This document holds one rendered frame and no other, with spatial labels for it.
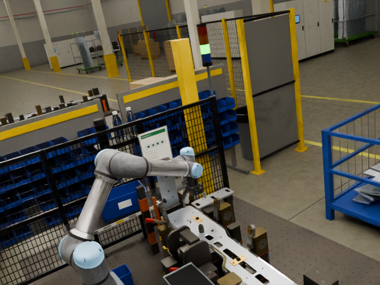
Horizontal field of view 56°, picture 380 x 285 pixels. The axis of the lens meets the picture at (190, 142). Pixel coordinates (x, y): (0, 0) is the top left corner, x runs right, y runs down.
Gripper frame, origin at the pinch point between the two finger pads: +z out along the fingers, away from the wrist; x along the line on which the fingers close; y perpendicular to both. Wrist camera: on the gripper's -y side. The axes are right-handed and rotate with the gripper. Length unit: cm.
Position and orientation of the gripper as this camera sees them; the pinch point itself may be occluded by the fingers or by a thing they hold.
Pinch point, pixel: (194, 202)
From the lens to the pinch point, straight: 215.3
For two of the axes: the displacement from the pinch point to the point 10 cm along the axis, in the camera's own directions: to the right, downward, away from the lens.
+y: 5.0, 2.3, -8.3
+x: 8.5, -3.1, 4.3
